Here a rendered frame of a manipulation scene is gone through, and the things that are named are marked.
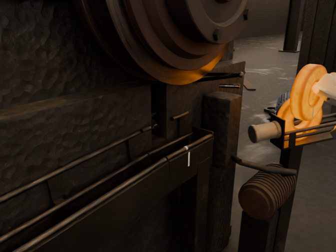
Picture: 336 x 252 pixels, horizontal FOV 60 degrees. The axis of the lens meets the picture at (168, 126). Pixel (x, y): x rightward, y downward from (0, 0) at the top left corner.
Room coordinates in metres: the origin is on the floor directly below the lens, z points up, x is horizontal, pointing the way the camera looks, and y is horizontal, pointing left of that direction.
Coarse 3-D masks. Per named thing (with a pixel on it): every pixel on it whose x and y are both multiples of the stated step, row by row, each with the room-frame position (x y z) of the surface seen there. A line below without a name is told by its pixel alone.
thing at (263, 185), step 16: (256, 176) 0.85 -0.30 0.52; (272, 176) 0.83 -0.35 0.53; (288, 176) 0.86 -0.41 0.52; (240, 192) 0.82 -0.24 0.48; (256, 192) 0.77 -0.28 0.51; (272, 192) 0.77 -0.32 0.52; (288, 192) 0.83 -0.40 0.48; (256, 208) 0.77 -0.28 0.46; (272, 208) 0.75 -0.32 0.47; (240, 224) 0.83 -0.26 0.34; (256, 224) 0.79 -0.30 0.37; (272, 224) 0.79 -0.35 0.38; (240, 240) 0.82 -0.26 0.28; (256, 240) 0.79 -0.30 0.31; (272, 240) 0.81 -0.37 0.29
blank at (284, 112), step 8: (288, 104) 0.90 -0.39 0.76; (280, 112) 0.91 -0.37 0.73; (288, 112) 0.89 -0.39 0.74; (320, 112) 0.92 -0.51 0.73; (288, 120) 0.89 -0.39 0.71; (304, 120) 0.94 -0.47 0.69; (312, 120) 0.92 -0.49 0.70; (320, 120) 0.93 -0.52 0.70; (288, 128) 0.90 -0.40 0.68; (296, 128) 0.90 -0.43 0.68
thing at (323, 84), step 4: (324, 76) 0.75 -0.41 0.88; (328, 76) 0.75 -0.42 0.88; (320, 80) 0.76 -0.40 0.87; (324, 80) 0.75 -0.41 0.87; (328, 80) 0.75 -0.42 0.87; (332, 80) 0.74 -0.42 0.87; (316, 84) 0.77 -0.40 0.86; (320, 84) 0.76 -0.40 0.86; (324, 84) 0.75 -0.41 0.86; (328, 84) 0.74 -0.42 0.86; (332, 84) 0.74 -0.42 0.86; (312, 88) 0.77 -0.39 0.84; (316, 88) 0.76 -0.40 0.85; (320, 88) 0.75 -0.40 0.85; (324, 88) 0.75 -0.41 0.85; (328, 88) 0.74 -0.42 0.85; (332, 88) 0.73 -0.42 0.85; (316, 92) 0.75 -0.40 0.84; (328, 92) 0.74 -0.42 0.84; (332, 92) 0.73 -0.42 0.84
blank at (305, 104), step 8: (312, 64) 0.80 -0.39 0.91; (304, 72) 0.77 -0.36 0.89; (312, 72) 0.76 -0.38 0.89; (320, 72) 0.79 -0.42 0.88; (296, 80) 0.76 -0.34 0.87; (304, 80) 0.75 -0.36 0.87; (312, 80) 0.77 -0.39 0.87; (296, 88) 0.75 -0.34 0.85; (304, 88) 0.74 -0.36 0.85; (296, 96) 0.74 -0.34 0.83; (304, 96) 0.75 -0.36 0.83; (312, 96) 0.82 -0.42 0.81; (296, 104) 0.74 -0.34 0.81; (304, 104) 0.75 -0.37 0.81; (312, 104) 0.79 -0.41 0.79; (320, 104) 0.82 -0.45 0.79; (296, 112) 0.75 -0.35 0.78; (304, 112) 0.75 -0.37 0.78; (312, 112) 0.79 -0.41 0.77
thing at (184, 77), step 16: (96, 0) 0.54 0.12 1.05; (112, 0) 0.52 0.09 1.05; (96, 16) 0.55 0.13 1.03; (112, 16) 0.51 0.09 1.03; (112, 32) 0.55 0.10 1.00; (128, 32) 0.54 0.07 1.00; (112, 48) 0.59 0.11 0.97; (128, 48) 0.54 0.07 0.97; (144, 48) 0.57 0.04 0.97; (224, 48) 0.79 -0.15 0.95; (128, 64) 0.61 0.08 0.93; (144, 64) 0.57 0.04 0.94; (160, 64) 0.60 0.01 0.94; (208, 64) 0.74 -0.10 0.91; (160, 80) 0.60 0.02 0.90; (176, 80) 0.64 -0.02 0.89; (192, 80) 0.69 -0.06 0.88
